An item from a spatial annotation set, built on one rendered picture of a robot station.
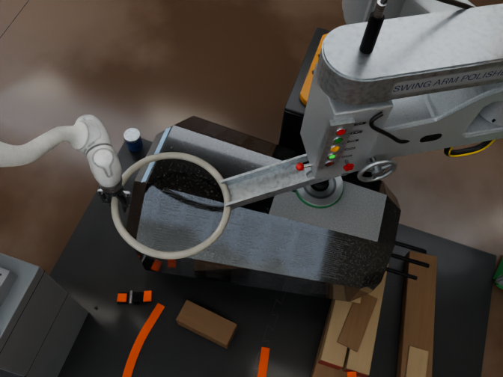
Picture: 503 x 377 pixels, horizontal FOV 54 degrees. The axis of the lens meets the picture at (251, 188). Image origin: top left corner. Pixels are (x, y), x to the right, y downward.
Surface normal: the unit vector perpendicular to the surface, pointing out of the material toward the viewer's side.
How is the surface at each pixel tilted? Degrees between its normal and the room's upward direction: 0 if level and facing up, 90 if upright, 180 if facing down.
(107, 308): 0
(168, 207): 45
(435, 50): 0
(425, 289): 0
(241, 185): 16
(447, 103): 40
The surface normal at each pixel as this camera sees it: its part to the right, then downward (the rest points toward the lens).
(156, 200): -0.15, 0.29
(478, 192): 0.04, -0.45
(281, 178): -0.23, -0.39
